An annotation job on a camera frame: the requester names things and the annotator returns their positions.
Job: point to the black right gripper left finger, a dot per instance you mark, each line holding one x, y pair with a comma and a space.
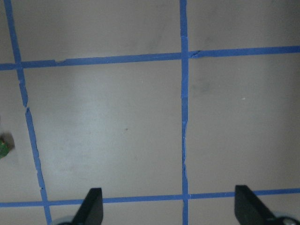
91, 210

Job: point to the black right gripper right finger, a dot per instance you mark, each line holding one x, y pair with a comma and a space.
250, 210

